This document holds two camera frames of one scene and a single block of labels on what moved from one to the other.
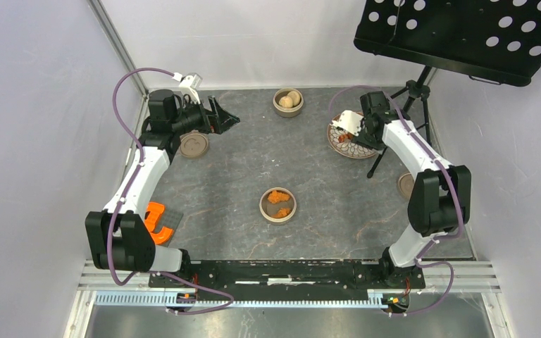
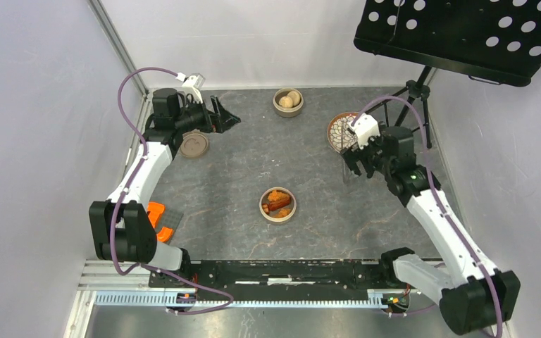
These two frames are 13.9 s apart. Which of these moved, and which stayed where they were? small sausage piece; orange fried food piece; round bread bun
Moved: small sausage piece
Stayed: round bread bun; orange fried food piece
